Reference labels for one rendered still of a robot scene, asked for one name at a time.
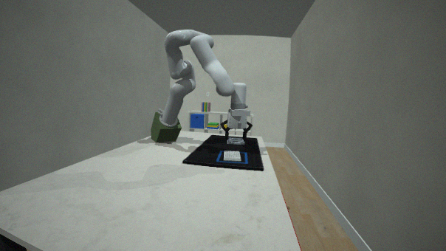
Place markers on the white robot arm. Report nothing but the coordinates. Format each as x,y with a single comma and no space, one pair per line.
209,62

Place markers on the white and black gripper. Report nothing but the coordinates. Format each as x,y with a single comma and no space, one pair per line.
236,122

